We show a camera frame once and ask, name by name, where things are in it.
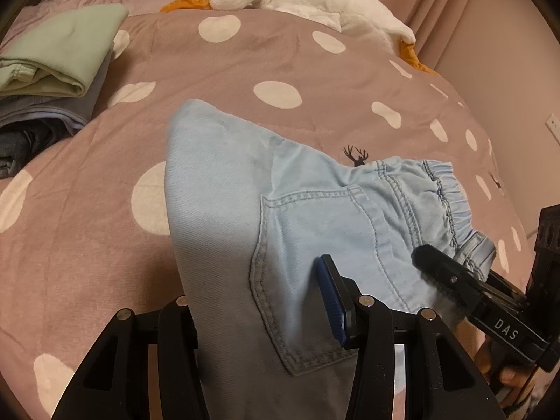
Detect folded blue garment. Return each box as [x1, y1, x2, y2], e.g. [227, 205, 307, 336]
[0, 48, 114, 131]

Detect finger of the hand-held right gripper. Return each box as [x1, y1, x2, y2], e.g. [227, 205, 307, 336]
[412, 245, 491, 316]
[475, 267, 529, 305]

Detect pink polka dot blanket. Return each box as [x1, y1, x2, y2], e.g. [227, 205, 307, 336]
[0, 6, 537, 420]

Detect folded dark jeans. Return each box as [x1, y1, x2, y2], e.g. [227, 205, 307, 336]
[0, 120, 76, 180]

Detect light blue denim pants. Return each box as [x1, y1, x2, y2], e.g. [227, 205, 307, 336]
[165, 98, 497, 420]

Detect pink curtain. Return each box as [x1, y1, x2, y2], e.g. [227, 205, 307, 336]
[83, 0, 482, 67]

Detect folded green garment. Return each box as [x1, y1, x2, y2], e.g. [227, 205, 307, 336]
[0, 3, 130, 99]

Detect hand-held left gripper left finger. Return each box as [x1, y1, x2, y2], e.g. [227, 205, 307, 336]
[50, 295, 211, 420]

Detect person's right hand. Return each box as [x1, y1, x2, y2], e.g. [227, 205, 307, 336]
[475, 337, 543, 412]

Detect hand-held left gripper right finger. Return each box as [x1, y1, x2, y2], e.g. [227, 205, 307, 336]
[317, 254, 495, 420]

